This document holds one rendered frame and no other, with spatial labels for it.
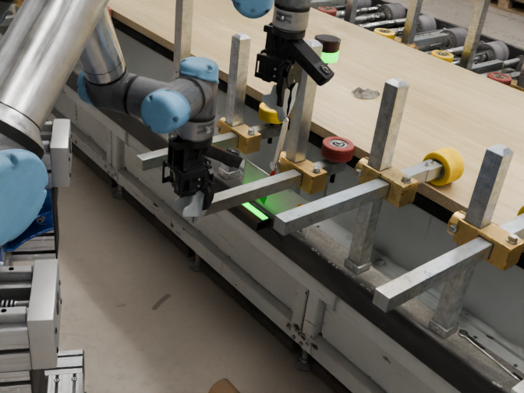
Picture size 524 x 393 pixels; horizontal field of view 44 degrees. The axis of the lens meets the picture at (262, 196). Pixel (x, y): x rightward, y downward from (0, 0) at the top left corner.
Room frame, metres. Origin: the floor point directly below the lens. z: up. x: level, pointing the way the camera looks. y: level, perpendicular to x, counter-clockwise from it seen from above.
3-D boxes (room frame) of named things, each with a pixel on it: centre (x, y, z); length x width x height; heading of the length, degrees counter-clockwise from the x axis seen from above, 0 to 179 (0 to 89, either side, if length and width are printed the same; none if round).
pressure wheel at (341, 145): (1.48, -0.17, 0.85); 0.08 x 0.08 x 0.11
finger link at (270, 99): (1.36, 0.00, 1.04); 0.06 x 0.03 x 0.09; 63
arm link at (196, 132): (1.18, 0.15, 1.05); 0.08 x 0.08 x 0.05
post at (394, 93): (1.25, -0.24, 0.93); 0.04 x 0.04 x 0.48; 43
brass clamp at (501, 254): (1.05, -0.42, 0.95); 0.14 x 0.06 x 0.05; 43
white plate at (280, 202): (1.44, -0.03, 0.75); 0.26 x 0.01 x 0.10; 43
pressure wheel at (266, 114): (1.66, 0.00, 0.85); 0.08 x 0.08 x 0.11
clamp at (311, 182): (1.42, -0.09, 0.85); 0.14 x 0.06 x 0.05; 43
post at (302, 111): (1.44, -0.07, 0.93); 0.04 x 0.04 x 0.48; 43
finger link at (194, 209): (1.17, 0.14, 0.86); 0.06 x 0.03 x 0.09; 133
